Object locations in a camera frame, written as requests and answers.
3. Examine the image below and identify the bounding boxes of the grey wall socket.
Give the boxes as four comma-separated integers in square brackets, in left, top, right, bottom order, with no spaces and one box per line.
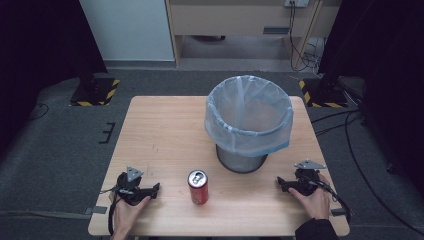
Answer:
[284,0,310,9]

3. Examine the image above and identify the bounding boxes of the trash bin with plastic liner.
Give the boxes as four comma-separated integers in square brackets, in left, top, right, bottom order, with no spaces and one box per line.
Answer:
[204,74,295,158]

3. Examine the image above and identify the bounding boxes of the light wooden desk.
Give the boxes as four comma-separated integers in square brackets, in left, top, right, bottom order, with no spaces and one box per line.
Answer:
[165,0,343,68]

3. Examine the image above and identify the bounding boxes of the black curtain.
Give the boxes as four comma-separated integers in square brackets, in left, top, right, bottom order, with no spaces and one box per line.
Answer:
[0,0,108,158]
[318,0,424,196]

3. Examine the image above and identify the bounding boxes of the black power cables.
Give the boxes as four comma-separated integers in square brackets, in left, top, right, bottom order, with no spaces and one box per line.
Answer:
[288,1,325,73]

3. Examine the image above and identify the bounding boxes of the right hand-held gripper black cable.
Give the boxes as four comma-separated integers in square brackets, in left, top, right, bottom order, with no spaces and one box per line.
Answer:
[308,177,353,225]

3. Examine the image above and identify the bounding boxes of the black floor cables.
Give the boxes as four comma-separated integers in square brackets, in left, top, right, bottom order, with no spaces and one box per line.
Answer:
[311,108,424,236]

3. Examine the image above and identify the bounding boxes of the hand-held gripper black cable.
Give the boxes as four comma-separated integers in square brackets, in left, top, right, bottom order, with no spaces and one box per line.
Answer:
[308,177,353,225]
[99,187,125,236]

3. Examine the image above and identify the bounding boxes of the thin black floor cable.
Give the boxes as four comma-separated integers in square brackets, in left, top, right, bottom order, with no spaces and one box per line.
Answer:
[27,102,50,122]

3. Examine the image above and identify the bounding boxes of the person's right hand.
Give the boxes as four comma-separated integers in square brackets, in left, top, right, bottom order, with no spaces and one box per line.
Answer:
[287,173,333,221]

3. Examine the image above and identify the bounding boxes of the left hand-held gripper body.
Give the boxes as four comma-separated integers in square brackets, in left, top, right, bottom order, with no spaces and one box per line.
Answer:
[115,166,153,206]

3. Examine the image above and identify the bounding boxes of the hazard-striped black stand base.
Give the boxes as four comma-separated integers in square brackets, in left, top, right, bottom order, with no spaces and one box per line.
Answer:
[69,77,121,107]
[298,78,349,109]

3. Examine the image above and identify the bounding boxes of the person's left hand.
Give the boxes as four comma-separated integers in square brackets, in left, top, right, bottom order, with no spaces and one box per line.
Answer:
[108,192,152,234]

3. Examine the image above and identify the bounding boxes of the left hand-held gripper black cable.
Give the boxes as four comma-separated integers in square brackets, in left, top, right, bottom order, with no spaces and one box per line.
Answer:
[99,187,125,236]

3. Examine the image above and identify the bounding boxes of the metal mesh trash bin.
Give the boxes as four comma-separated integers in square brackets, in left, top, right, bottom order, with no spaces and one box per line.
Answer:
[215,143,269,174]

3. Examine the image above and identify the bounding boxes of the white cabinet panel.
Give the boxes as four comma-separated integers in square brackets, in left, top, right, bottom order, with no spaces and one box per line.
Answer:
[79,0,176,62]

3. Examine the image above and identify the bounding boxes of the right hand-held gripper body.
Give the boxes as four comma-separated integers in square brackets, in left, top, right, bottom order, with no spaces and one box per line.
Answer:
[287,159,327,197]

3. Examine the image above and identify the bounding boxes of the red soda can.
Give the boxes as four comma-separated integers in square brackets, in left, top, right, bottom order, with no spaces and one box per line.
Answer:
[187,169,210,206]

